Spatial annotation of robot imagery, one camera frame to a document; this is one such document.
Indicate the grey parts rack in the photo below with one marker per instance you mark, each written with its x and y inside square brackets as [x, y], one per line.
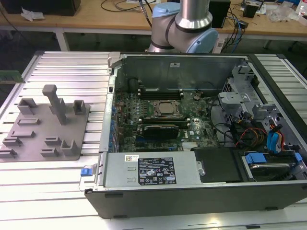
[48, 129]

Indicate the black RAM slot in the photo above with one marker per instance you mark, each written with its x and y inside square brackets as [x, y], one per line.
[159, 95]
[159, 90]

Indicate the wooden desk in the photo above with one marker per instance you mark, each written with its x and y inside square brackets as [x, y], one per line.
[84, 21]

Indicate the round coin battery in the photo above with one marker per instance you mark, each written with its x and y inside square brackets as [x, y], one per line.
[196, 97]

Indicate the silver power supply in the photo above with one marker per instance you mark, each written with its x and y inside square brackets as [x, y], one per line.
[117, 170]

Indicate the small black box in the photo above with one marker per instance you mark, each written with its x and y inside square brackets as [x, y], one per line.
[250, 10]

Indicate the crumpled white paper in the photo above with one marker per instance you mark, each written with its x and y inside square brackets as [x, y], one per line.
[31, 14]

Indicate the black open PC case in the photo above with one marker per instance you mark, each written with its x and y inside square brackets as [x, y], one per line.
[192, 203]

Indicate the black hard disk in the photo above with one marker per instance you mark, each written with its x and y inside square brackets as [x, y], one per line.
[268, 171]

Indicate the silver finned heat sink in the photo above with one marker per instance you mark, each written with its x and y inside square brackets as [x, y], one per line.
[189, 146]

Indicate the green motherboard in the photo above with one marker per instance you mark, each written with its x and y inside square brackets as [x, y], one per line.
[199, 124]

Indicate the grey metal drive cage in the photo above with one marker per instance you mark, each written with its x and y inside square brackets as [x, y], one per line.
[239, 95]

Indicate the clear plastic bags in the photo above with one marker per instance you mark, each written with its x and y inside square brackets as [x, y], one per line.
[285, 13]

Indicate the blue case latch clip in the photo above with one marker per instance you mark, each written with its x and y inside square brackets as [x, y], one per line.
[86, 172]

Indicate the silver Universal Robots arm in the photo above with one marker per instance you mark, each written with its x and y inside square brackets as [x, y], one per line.
[182, 26]

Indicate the grey case corner latch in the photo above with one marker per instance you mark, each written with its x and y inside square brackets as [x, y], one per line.
[113, 60]

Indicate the blue disk carrier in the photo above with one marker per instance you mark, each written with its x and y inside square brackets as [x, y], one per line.
[255, 158]

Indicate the green RAM stick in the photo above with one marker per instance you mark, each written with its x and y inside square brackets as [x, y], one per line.
[10, 76]

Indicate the large black box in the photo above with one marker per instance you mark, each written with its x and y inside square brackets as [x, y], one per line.
[40, 6]

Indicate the silver CPU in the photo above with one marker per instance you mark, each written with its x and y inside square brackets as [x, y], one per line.
[166, 107]

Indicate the black graphics card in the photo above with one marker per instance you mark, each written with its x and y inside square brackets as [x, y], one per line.
[160, 131]

